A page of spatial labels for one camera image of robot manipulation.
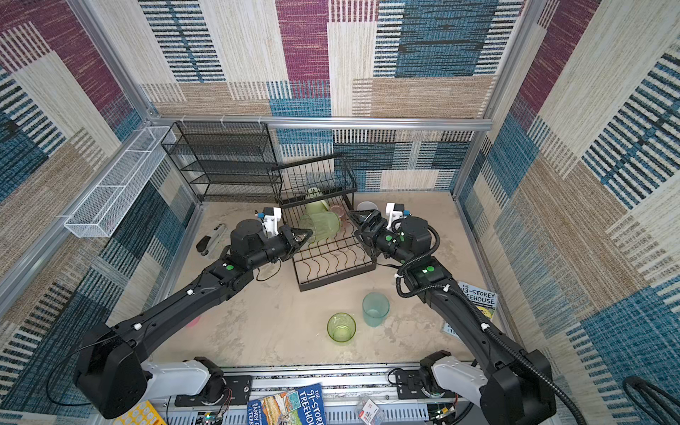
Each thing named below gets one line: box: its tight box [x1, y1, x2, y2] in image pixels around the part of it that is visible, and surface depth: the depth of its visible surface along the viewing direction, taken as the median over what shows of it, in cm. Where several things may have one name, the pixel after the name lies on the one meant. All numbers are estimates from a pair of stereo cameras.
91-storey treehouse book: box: [247, 382, 327, 425], surface depth 70 cm
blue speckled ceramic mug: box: [356, 200, 379, 211], surface depth 104 cm
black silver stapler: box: [195, 223, 228, 259], surface depth 104 cm
